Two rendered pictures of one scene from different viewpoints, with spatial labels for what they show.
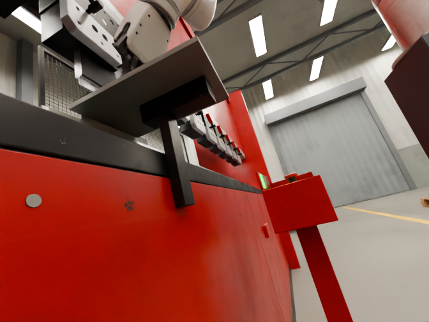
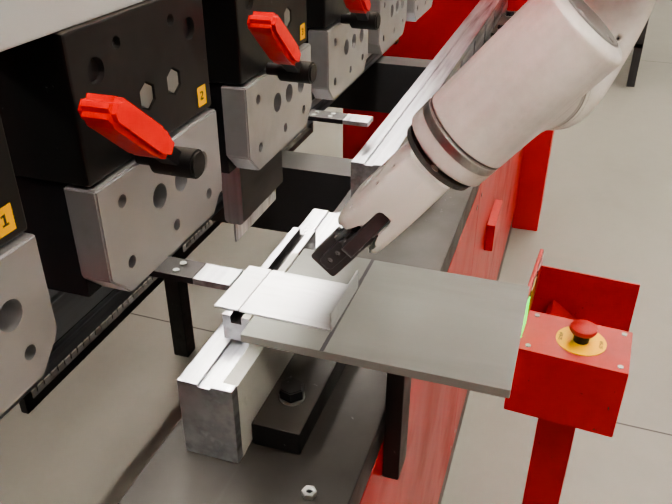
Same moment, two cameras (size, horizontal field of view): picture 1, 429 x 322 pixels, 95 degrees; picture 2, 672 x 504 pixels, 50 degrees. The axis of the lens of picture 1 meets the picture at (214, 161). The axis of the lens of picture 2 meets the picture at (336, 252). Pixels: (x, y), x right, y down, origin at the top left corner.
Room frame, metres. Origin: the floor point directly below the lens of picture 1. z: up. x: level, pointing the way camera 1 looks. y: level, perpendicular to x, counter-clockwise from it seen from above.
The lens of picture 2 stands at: (-0.27, 0.11, 1.43)
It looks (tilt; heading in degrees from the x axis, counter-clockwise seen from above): 30 degrees down; 3
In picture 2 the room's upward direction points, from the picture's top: straight up
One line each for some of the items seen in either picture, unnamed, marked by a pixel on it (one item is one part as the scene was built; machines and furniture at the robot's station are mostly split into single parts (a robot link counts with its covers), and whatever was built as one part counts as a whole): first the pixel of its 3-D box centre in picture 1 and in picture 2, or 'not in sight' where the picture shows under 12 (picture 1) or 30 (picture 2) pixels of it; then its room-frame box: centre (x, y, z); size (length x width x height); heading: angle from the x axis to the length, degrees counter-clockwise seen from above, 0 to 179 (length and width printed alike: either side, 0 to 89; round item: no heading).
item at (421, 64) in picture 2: not in sight; (330, 78); (1.79, 0.22, 0.81); 0.64 x 0.08 x 0.14; 74
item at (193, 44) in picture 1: (158, 101); (392, 312); (0.35, 0.08, 1.00); 0.26 x 0.18 x 0.01; 74
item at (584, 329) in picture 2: (292, 179); (582, 334); (0.60, -0.21, 0.79); 0.04 x 0.04 x 0.04
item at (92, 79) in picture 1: (97, 78); (253, 177); (0.39, 0.22, 1.13); 0.10 x 0.02 x 0.10; 164
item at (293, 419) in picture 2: not in sight; (323, 353); (0.41, 0.16, 0.89); 0.30 x 0.05 x 0.03; 164
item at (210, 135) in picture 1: (204, 131); not in sight; (1.14, 0.01, 1.26); 0.15 x 0.09 x 0.17; 164
